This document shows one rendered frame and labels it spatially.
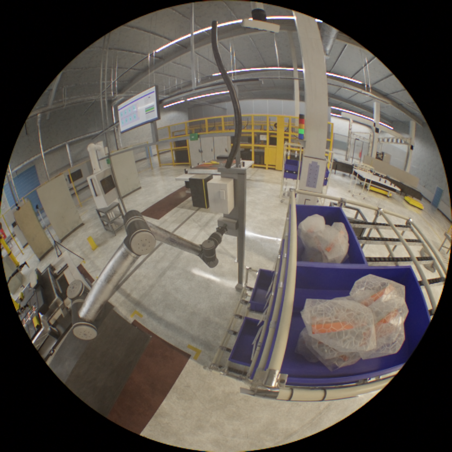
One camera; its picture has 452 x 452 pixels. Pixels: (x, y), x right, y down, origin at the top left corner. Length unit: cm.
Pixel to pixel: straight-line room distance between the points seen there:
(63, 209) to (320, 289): 663
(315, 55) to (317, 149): 123
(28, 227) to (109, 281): 579
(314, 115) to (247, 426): 343
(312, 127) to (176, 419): 358
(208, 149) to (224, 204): 756
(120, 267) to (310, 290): 95
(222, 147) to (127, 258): 789
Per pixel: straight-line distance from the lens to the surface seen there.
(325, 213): 108
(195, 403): 210
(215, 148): 858
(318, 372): 60
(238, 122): 128
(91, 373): 197
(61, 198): 644
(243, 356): 129
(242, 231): 158
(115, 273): 96
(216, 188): 130
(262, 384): 38
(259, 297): 148
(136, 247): 85
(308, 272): 61
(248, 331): 134
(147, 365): 228
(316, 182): 203
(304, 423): 231
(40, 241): 670
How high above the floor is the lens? 202
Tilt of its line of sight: 35 degrees down
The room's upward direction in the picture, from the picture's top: 3 degrees counter-clockwise
